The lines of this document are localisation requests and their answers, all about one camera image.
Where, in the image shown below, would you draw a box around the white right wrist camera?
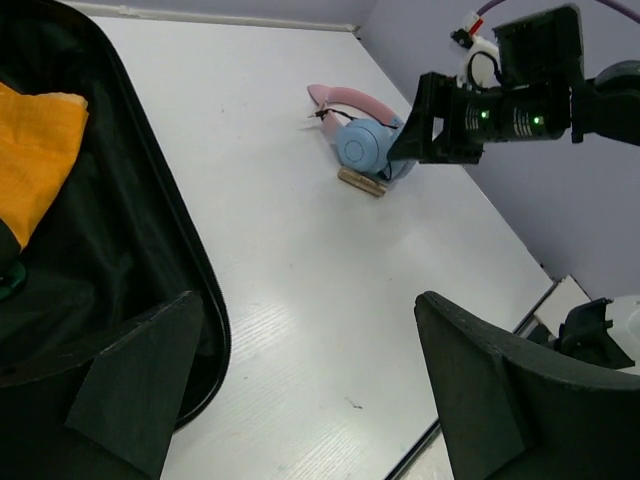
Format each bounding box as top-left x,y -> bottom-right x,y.
450,11 -> 500,89

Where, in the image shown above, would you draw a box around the rose gold lipstick tube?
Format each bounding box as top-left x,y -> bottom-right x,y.
337,166 -> 386,198

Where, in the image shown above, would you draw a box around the blue pink cat headphones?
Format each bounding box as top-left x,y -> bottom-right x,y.
307,84 -> 416,183

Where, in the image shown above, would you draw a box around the black hard-shell suitcase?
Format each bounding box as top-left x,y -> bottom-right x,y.
1,1 -> 231,426

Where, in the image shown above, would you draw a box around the orange mouse shirt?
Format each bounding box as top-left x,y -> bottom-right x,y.
1,84 -> 89,269

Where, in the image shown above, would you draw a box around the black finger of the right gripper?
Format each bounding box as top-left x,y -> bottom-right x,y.
387,74 -> 443,163

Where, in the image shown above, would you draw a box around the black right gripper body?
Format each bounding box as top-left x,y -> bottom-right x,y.
417,72 -> 505,164

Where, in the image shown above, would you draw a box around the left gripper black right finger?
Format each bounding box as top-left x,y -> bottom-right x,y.
414,291 -> 545,479

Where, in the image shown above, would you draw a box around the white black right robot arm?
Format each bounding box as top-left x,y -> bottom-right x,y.
387,4 -> 639,165

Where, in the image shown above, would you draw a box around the dark green round tin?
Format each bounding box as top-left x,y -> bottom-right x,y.
0,262 -> 27,301

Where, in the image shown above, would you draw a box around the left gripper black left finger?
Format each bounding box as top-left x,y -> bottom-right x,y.
65,292 -> 204,479

